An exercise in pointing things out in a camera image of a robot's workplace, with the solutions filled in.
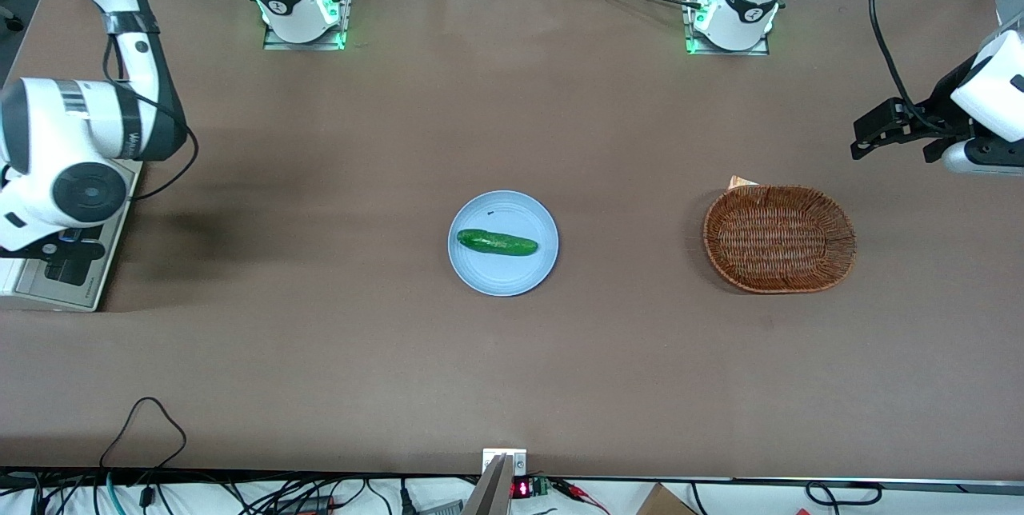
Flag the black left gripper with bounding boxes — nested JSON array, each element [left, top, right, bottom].
[[850, 54, 993, 163]]

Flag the glass oven door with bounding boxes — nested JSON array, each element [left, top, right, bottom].
[[14, 203, 129, 313]]

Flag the white toaster oven body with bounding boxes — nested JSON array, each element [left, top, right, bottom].
[[0, 160, 145, 313]]

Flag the brown wicker basket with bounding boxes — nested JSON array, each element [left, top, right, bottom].
[[703, 184, 858, 294]]

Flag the green cucumber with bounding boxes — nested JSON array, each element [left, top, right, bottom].
[[457, 229, 539, 257]]

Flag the light blue round plate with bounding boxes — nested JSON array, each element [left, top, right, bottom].
[[447, 190, 559, 297]]

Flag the brown cardboard box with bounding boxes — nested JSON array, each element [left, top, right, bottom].
[[636, 483, 698, 515]]

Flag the red alligator clip leads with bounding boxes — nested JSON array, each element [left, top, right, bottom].
[[552, 479, 610, 515]]

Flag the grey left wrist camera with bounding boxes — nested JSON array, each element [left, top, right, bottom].
[[942, 139, 1024, 177]]

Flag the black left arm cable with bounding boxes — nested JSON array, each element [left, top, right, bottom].
[[870, 0, 941, 136]]

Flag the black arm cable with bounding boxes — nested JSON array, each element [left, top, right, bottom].
[[102, 34, 199, 202], [870, 0, 941, 136]]

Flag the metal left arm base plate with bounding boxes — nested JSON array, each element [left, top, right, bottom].
[[682, 0, 773, 57]]

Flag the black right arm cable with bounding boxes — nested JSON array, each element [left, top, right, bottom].
[[102, 34, 199, 202]]

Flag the black looped thin cable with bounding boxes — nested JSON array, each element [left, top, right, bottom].
[[99, 397, 187, 469]]

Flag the black cable loop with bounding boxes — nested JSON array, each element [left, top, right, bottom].
[[804, 481, 883, 507]]

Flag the aluminium camera mount bar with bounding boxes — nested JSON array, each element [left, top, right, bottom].
[[462, 455, 513, 515]]

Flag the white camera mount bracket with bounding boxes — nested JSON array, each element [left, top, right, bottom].
[[482, 449, 528, 477]]

